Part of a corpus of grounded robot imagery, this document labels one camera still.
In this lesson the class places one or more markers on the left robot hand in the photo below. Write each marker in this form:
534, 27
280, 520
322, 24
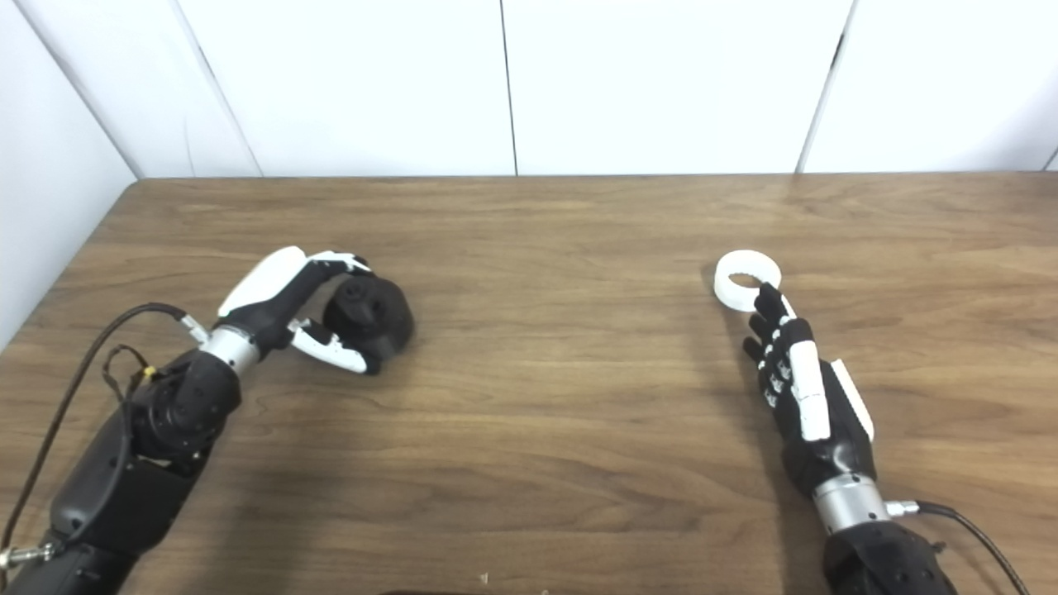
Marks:
289, 310

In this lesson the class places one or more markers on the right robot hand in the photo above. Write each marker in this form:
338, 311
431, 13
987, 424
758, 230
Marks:
814, 421

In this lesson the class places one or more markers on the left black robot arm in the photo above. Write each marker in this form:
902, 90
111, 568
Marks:
132, 463

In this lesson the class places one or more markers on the round black part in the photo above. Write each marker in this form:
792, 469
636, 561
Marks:
370, 314

